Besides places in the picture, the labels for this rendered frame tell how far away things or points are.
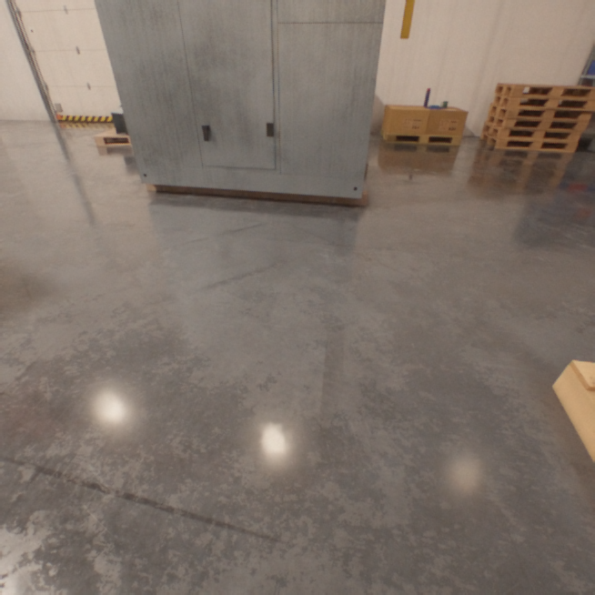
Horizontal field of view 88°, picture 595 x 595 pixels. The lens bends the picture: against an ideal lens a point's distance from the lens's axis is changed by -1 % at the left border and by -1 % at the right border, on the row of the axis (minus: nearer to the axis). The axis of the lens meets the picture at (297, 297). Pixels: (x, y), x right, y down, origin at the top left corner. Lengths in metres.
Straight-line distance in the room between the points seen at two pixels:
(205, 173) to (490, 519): 2.92
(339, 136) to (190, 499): 2.46
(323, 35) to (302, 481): 2.58
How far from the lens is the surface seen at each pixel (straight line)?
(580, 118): 6.89
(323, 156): 2.78
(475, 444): 1.29
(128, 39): 3.25
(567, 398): 1.55
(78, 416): 1.41
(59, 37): 9.37
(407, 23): 3.45
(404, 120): 6.00
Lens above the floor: 1.00
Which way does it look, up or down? 36 degrees down
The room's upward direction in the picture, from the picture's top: 1 degrees clockwise
